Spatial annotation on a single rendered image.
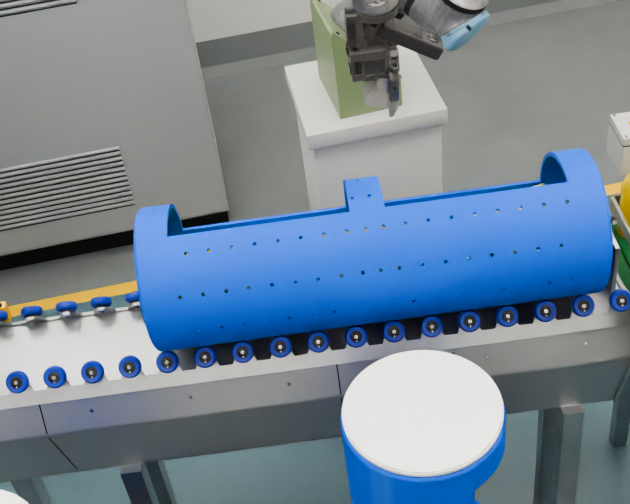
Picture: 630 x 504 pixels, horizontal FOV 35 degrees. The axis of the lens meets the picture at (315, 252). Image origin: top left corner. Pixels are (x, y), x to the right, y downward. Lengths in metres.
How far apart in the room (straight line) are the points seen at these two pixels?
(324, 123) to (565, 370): 0.74
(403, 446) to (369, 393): 0.13
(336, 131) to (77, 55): 1.40
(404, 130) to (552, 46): 2.63
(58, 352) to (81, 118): 1.51
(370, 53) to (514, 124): 2.62
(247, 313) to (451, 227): 0.41
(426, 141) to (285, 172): 1.84
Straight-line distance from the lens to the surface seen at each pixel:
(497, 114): 4.32
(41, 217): 3.75
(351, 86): 2.19
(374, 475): 1.69
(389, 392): 1.76
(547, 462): 2.63
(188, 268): 1.82
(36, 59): 3.41
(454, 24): 2.14
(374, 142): 2.25
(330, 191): 2.30
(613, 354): 2.09
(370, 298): 1.84
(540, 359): 2.05
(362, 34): 1.67
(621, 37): 4.89
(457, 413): 1.72
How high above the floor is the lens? 2.36
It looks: 40 degrees down
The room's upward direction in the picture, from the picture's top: 8 degrees counter-clockwise
